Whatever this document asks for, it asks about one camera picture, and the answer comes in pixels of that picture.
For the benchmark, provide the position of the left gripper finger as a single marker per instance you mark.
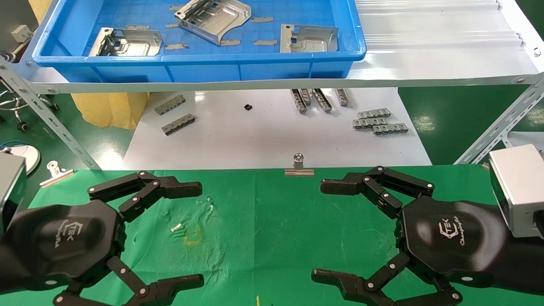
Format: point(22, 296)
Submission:
point(178, 188)
point(170, 289)

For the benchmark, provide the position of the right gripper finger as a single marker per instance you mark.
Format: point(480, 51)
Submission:
point(340, 186)
point(348, 284)

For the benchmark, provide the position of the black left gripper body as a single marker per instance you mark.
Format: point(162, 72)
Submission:
point(63, 242)

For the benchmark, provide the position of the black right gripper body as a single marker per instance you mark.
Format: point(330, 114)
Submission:
point(450, 238)

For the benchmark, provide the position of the bent sheet metal bracket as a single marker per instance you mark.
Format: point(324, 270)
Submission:
point(136, 44)
point(310, 40)
point(221, 19)

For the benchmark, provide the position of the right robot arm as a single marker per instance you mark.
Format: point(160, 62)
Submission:
point(527, 263)

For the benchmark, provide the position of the small white debris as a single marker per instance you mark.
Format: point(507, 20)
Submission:
point(175, 228)

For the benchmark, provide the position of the grey toothed metal bar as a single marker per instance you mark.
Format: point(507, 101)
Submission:
point(369, 123)
point(178, 124)
point(170, 104)
point(390, 129)
point(374, 113)

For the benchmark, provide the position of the green cloth mat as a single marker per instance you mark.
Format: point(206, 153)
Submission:
point(276, 221)

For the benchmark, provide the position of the white round stand base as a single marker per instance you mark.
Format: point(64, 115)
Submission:
point(27, 157)

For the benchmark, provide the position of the blue plastic bin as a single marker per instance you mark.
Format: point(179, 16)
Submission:
point(127, 72)

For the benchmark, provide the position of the chrome stool base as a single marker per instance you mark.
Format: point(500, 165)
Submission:
point(12, 104)

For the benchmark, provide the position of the white metal shelf board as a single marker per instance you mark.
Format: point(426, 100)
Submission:
point(425, 63)

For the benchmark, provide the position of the small grey metal strip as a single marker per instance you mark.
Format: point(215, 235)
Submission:
point(262, 19)
point(265, 42)
point(176, 7)

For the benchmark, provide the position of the small white electrical box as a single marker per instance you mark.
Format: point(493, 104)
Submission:
point(21, 33)

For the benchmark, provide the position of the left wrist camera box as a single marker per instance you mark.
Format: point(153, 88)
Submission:
point(10, 187)

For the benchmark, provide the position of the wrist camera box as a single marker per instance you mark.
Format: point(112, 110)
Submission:
point(10, 187)
point(516, 189)

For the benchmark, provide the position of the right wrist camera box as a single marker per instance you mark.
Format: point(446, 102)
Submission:
point(516, 189)

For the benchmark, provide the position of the grey metal rail bar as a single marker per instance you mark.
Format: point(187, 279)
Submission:
point(342, 97)
point(298, 101)
point(321, 100)
point(306, 97)

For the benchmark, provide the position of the white perforated angle post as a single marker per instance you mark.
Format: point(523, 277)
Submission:
point(501, 125)
point(63, 136)

